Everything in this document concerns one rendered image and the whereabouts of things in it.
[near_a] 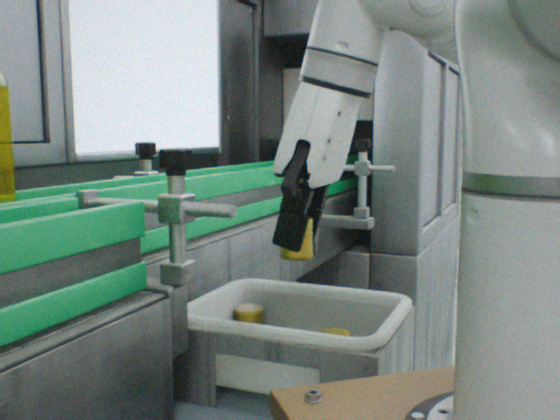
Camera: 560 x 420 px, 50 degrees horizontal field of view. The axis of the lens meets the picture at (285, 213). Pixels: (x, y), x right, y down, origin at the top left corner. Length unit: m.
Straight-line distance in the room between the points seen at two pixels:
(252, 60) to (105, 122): 0.59
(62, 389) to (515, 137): 0.34
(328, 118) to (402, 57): 0.78
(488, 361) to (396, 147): 1.02
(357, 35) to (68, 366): 0.38
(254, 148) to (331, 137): 0.85
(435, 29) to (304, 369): 0.33
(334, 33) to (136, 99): 0.46
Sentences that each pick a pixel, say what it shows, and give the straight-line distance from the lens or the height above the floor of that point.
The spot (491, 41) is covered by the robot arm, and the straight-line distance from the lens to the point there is 0.35.
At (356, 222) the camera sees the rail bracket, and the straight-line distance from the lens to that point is 1.15.
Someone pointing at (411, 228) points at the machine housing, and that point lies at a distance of 1.35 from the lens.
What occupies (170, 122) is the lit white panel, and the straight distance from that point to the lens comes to 1.05.
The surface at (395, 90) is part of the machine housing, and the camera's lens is 1.34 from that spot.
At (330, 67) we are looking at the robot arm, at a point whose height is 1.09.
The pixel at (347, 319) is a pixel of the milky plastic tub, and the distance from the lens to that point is 0.72.
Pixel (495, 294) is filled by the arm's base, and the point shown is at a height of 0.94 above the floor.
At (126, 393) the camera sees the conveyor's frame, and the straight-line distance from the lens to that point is 0.53.
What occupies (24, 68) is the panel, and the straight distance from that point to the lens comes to 0.82.
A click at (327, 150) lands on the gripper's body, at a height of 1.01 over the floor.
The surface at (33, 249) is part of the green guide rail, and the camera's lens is 0.45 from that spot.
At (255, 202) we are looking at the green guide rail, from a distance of 0.97.
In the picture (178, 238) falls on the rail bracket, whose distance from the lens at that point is 0.56.
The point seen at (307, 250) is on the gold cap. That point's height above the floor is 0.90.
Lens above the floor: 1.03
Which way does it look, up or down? 8 degrees down
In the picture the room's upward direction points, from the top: straight up
